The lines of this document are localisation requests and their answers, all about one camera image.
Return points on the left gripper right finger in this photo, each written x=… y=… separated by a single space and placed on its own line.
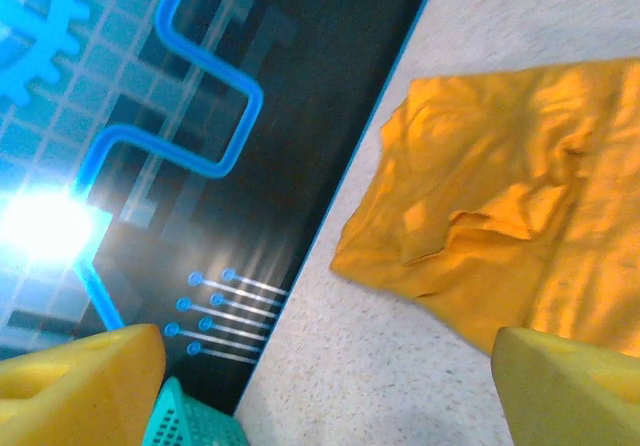
x=565 y=396

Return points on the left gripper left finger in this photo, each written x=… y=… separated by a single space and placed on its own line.
x=80 y=391

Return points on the yellow t-shirt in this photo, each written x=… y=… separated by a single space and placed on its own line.
x=500 y=191

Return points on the teal plastic mesh basket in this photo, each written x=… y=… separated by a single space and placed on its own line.
x=195 y=421

